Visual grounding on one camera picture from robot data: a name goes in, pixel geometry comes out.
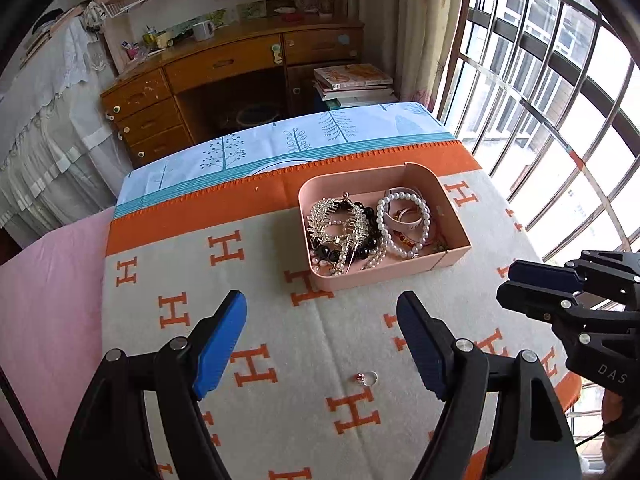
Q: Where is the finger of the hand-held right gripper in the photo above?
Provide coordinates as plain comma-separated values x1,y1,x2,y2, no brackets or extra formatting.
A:
496,281,640,346
507,251,640,306

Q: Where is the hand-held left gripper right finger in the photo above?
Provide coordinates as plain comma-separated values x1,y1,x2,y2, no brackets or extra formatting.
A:
396,291,583,480

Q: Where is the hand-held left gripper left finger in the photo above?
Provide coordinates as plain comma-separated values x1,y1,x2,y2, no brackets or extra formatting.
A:
57,290,248,480

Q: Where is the pink plastic tray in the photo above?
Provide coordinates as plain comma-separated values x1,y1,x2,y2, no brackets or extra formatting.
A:
298,161,472,291

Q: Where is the black bead bracelet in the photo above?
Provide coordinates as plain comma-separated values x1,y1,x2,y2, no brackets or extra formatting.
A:
310,205,383,266

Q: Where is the orange and cream patterned blanket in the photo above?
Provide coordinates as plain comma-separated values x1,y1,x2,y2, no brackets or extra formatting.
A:
102,140,583,480

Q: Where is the thin pearl strand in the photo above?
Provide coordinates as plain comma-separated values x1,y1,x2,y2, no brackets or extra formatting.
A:
312,240,388,278

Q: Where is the gold leaf hair comb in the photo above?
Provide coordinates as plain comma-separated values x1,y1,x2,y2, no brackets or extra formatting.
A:
306,191,373,261

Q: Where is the pink bedsheet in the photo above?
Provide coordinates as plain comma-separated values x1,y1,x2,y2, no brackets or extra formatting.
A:
0,207,118,480

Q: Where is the metal window grille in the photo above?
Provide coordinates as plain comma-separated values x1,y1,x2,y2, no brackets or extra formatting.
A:
435,0,640,311

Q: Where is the blue tree-print bedsheet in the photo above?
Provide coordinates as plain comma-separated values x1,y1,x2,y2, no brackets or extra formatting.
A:
116,101,453,206

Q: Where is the dark waste bin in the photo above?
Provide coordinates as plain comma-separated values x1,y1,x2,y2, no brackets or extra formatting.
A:
235,102,281,128

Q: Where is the stack of books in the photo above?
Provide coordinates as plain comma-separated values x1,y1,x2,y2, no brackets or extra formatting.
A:
312,63,401,108

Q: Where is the pale floral curtain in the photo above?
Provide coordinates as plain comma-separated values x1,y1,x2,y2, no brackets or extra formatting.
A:
345,0,468,116

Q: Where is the wooden desk with drawers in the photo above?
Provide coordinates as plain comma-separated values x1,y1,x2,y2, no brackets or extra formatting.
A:
100,12,366,168

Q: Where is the white lace cloth cover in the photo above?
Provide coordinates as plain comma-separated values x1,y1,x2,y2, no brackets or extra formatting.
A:
0,15,133,248

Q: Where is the wooden bookshelf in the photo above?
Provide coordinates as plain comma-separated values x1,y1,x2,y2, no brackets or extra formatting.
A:
90,0,195,75

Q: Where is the white pearl bracelet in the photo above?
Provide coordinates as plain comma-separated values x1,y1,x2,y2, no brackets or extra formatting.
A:
376,195,432,258

